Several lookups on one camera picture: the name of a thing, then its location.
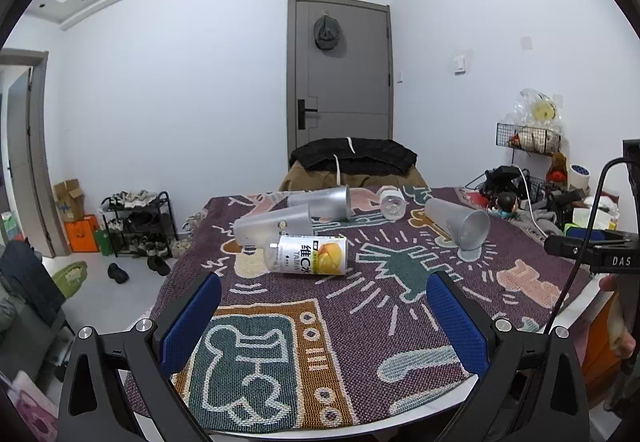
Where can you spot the frosted cup with cartoon print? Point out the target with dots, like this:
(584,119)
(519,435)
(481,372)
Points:
(256,230)

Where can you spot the white wall switch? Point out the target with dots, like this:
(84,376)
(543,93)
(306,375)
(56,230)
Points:
(459,65)

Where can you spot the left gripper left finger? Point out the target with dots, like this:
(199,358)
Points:
(94,406)

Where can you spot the black door handle lock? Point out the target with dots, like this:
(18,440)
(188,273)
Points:
(302,112)

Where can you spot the orange box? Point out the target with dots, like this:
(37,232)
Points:
(80,234)

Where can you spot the grey hat on door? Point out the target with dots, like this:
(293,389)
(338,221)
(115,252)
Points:
(327,33)

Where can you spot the green slipper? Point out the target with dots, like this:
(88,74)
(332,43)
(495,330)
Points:
(69,280)

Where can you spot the grey door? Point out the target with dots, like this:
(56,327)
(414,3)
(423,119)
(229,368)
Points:
(351,86)

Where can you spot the black shoe on floor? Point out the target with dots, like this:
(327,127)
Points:
(159,265)
(117,274)

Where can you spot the patterned purple woven blanket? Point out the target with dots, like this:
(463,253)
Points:
(285,353)

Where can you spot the cardboard box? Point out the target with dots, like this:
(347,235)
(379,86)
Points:
(70,200)

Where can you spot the grey cloth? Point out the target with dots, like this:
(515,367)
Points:
(538,224)

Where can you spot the black shoe rack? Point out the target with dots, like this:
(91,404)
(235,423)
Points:
(139,224)

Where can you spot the person's right hand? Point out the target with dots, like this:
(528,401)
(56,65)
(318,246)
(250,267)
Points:
(622,314)

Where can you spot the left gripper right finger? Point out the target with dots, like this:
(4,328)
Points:
(529,386)

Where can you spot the frosted plastic cup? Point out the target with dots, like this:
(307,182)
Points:
(467,227)
(332,203)

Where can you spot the white vitamin drink cup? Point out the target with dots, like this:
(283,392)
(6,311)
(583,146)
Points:
(320,256)

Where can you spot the white tape roll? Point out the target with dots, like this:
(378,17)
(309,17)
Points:
(578,178)

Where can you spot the small clear plastic cup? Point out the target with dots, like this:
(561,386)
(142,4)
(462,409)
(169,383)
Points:
(392,204)

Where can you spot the doll with black hair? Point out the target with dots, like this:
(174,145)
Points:
(506,205)

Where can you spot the clear plastic bag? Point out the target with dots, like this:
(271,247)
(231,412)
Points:
(533,108)

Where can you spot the black jacket on chair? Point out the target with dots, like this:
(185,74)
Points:
(355,156)

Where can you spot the black wire wall basket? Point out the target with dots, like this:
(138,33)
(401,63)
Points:
(530,139)

